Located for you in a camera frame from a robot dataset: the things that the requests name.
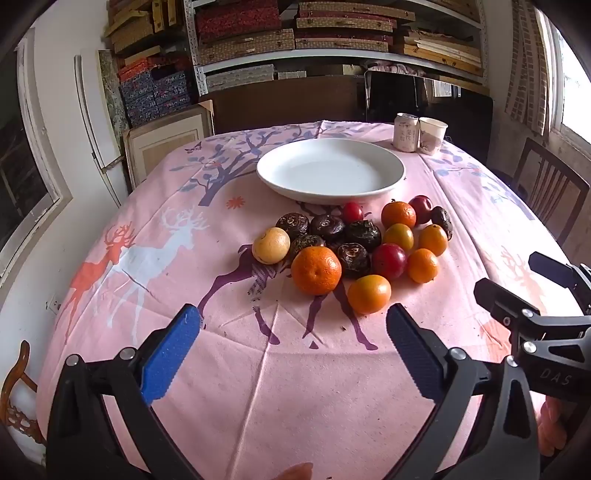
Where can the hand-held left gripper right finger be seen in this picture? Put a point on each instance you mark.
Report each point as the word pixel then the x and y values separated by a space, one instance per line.
pixel 408 344

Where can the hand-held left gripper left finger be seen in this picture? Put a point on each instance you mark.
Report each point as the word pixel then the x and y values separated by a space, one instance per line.
pixel 168 355

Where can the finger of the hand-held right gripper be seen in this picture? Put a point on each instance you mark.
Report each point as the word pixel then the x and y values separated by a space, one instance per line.
pixel 501 304
pixel 561 274

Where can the yellowish orange mandarin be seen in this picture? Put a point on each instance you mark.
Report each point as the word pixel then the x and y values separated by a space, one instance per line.
pixel 398 237
pixel 369 294

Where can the small orange mandarin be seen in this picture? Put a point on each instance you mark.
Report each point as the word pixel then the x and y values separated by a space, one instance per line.
pixel 433 240
pixel 422 265

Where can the dark brown water chestnut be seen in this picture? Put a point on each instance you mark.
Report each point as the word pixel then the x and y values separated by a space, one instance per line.
pixel 305 242
pixel 363 234
pixel 327 227
pixel 353 259
pixel 292 225
pixel 442 221

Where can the large orange mandarin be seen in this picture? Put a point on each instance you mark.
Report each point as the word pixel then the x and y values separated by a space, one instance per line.
pixel 316 270

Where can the dark red plum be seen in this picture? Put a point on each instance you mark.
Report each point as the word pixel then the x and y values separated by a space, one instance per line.
pixel 421 208

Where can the orange mandarin with green stem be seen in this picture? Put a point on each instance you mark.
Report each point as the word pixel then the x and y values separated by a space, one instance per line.
pixel 398 214

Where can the pale yellow round fruit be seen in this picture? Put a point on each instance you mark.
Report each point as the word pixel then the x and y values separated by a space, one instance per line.
pixel 271 245

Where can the white oval plate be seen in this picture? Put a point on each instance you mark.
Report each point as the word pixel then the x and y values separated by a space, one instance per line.
pixel 332 170

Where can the person's right hand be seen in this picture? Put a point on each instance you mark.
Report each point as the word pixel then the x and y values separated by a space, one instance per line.
pixel 551 427

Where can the person's left hand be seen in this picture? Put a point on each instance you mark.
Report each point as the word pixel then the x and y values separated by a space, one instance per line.
pixel 295 473

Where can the pink printed tablecloth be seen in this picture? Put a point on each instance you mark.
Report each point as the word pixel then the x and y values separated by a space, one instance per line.
pixel 231 369

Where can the brown wooden chair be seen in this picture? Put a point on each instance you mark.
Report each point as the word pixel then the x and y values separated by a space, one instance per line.
pixel 549 184

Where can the red cherry tomato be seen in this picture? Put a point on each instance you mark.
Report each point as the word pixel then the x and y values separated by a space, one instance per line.
pixel 352 212

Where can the ornate brown white chair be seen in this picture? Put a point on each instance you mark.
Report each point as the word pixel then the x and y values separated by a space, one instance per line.
pixel 18 415

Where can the white paper cup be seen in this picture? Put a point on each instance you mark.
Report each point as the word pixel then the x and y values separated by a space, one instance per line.
pixel 431 134

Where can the black chair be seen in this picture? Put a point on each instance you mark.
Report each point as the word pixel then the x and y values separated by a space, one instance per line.
pixel 466 115

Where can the bright window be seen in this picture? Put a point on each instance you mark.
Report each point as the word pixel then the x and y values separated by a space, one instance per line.
pixel 577 83

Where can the white drink can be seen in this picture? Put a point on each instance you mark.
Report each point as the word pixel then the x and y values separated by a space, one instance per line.
pixel 406 133

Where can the brick pattern curtain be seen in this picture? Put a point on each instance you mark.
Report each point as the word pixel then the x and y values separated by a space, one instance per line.
pixel 526 69

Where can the white slat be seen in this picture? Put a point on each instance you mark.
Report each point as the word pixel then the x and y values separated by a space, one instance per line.
pixel 92 129

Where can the stack of wooden frames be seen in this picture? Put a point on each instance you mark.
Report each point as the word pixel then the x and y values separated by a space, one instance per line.
pixel 443 50

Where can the stack of blue patterned boxes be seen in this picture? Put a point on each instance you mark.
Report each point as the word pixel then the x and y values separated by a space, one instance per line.
pixel 152 92

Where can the grey marble slab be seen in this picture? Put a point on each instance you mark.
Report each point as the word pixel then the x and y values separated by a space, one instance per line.
pixel 111 97

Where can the brown board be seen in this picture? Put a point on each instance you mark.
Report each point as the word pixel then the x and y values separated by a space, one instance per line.
pixel 286 104

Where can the grey woven box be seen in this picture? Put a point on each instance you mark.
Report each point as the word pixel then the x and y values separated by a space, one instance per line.
pixel 240 77

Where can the white metal shelf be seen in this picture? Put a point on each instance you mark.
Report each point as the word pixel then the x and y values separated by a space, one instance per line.
pixel 295 55

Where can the stack of flat woven boxes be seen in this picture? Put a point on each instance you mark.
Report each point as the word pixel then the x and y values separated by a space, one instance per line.
pixel 346 27

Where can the stack of tan woven boxes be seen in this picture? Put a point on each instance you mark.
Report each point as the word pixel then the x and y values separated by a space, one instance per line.
pixel 249 46

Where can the stack of yellow wooden boxes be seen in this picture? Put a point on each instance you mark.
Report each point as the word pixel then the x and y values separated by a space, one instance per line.
pixel 134 25

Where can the stack of red patterned boxes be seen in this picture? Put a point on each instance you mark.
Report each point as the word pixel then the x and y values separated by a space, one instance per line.
pixel 235 21

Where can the white wall socket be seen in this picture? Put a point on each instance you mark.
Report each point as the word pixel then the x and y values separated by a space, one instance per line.
pixel 54 305

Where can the pale wooden picture frame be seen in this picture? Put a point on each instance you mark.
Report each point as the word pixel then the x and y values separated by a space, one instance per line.
pixel 166 143

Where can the white window frame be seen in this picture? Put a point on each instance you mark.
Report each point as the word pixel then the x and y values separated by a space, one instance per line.
pixel 37 161

